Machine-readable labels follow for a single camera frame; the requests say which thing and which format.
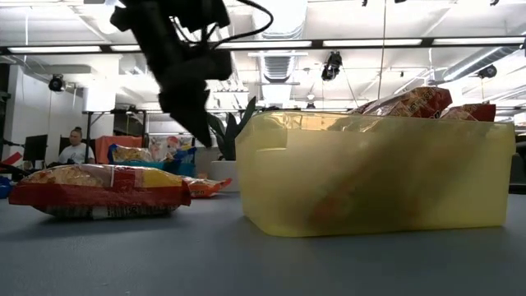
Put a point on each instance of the black computer monitor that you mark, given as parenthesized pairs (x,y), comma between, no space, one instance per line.
(36,148)

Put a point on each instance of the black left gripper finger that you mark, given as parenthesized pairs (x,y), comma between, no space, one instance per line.
(189,115)

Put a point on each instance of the silver ventilation duct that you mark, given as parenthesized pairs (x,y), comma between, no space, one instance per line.
(278,67)
(493,55)

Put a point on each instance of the green snake plant leaves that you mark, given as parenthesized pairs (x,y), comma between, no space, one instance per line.
(230,135)

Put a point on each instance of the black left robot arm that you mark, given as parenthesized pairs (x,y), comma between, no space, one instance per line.
(152,24)

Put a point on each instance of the person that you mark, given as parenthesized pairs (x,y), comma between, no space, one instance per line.
(76,154)

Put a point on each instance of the black vertical post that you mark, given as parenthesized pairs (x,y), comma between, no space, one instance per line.
(4,123)

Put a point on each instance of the red Maruchan ramen pack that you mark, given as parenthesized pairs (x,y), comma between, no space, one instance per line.
(472,112)
(102,197)
(415,103)

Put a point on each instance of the teal blue plastic bin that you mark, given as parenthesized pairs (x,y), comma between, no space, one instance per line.
(181,169)

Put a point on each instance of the black ceiling spotlight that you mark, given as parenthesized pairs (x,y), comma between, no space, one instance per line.
(56,84)
(487,72)

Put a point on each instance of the orange partition board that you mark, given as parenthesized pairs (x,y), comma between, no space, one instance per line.
(102,148)

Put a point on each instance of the colourful cartoon poster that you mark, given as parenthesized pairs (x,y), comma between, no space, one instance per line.
(162,141)

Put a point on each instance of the white square box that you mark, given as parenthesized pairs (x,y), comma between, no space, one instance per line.
(98,98)

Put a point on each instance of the yellow translucent plastic bin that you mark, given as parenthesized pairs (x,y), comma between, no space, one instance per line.
(370,185)

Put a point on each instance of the orange Maruchan ramen pack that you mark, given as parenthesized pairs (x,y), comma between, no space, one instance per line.
(203,188)

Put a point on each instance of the black aluminium table frame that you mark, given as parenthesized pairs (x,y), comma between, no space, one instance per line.
(518,189)

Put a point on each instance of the blue-grey table mat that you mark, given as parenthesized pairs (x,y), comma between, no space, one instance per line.
(263,267)

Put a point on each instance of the white plant pot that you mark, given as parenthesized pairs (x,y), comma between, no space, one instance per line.
(224,177)

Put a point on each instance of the black hanging overhead camera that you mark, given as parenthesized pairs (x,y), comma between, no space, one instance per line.
(332,66)

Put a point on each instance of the blue Maruchan ramen pack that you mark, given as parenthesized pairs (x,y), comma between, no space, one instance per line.
(129,153)
(187,156)
(4,188)

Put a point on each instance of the red slanted object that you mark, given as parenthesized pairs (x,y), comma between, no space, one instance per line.
(12,159)

